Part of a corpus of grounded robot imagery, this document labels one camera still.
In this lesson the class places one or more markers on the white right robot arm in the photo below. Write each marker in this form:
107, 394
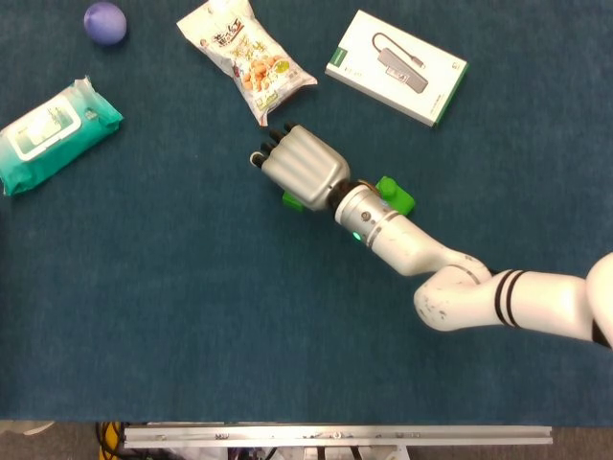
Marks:
455, 268

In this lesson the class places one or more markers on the dark teal table cloth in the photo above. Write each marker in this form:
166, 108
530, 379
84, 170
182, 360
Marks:
191, 311

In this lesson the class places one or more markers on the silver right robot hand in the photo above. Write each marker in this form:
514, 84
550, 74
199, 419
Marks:
306, 165

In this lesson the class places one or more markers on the purple egg-shaped ball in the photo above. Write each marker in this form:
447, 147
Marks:
105, 23

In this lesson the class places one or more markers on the white snack bag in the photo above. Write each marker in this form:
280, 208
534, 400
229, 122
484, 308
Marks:
249, 62

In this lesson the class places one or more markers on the green wet wipes pack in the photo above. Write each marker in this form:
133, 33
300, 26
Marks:
52, 136

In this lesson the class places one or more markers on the aluminium frame rail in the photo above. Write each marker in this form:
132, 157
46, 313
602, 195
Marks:
335, 436

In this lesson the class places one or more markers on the small green toy block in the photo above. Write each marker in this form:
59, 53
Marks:
292, 200

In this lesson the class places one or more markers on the large green toy block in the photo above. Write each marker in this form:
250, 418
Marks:
400, 196

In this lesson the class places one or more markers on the white USB hub box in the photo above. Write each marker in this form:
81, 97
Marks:
397, 67

